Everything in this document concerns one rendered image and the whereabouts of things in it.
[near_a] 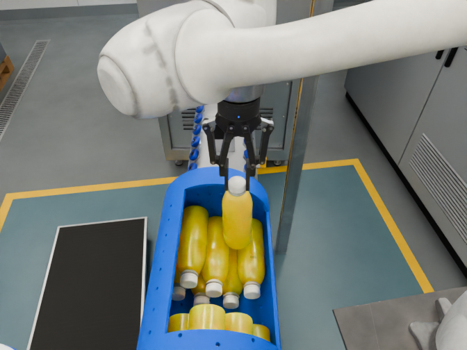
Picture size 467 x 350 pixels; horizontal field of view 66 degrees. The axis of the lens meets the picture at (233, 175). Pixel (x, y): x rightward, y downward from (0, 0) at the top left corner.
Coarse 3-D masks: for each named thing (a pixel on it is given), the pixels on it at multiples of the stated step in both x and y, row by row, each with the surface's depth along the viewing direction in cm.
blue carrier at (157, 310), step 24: (216, 168) 88; (168, 192) 91; (192, 192) 95; (216, 192) 95; (264, 192) 93; (168, 216) 84; (264, 216) 99; (168, 240) 78; (264, 240) 95; (168, 264) 73; (168, 288) 68; (264, 288) 87; (144, 312) 71; (168, 312) 65; (264, 312) 84; (144, 336) 66; (168, 336) 61; (192, 336) 60; (216, 336) 60; (240, 336) 61
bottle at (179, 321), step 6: (174, 318) 72; (180, 318) 71; (186, 318) 71; (168, 324) 72; (174, 324) 71; (180, 324) 70; (186, 324) 70; (168, 330) 71; (174, 330) 70; (180, 330) 70
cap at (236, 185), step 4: (236, 176) 78; (240, 176) 78; (232, 180) 78; (236, 180) 78; (240, 180) 78; (244, 180) 77; (228, 184) 77; (232, 184) 77; (236, 184) 77; (240, 184) 77; (244, 184) 77; (232, 188) 76; (236, 188) 76; (240, 188) 76; (244, 188) 77; (232, 192) 77; (236, 192) 77; (240, 192) 77
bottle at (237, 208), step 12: (228, 192) 79; (228, 204) 79; (240, 204) 78; (252, 204) 81; (228, 216) 81; (240, 216) 80; (228, 228) 84; (240, 228) 83; (228, 240) 87; (240, 240) 86
